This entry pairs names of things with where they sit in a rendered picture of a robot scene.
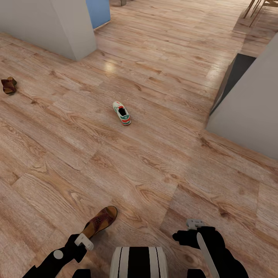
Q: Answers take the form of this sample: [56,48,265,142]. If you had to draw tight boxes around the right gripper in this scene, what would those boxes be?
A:
[172,230,198,249]

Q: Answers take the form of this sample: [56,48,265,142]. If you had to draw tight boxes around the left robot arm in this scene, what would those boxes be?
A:
[22,233,94,278]

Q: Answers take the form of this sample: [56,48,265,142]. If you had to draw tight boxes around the gym shoe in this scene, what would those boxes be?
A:
[113,102,131,125]

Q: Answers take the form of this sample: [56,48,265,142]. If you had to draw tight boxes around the sandal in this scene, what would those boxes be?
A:
[82,206,118,240]
[1,77,17,95]

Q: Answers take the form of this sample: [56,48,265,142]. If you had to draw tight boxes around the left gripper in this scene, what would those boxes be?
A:
[65,234,87,263]

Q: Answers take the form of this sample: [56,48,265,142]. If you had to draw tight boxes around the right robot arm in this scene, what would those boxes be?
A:
[172,218,249,278]

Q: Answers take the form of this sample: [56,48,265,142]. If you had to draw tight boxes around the robot trunk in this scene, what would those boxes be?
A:
[109,247,169,278]

